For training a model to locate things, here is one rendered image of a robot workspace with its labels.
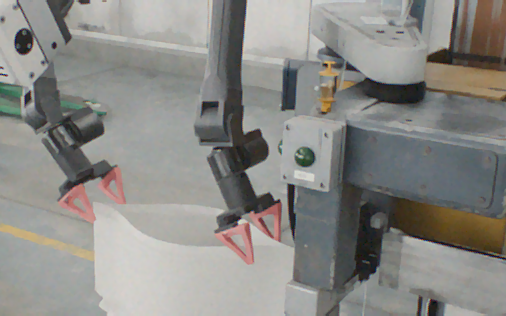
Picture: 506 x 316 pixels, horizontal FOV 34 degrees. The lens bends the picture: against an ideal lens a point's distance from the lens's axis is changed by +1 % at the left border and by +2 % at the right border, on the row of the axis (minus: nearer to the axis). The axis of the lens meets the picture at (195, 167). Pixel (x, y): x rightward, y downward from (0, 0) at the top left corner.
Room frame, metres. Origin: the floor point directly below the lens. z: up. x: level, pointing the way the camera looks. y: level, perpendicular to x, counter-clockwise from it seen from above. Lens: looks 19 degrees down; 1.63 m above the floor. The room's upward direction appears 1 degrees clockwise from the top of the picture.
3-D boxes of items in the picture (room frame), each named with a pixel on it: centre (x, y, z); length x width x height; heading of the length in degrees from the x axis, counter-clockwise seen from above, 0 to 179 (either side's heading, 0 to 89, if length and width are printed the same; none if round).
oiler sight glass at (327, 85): (1.15, -0.19, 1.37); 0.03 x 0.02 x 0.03; 57
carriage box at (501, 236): (1.46, -0.50, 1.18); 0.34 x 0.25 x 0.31; 147
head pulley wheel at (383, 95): (1.22, -0.30, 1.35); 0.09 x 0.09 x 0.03
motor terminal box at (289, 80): (1.63, -0.21, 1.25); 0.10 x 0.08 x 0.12; 172
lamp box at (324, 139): (1.10, -0.16, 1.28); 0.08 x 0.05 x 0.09; 57
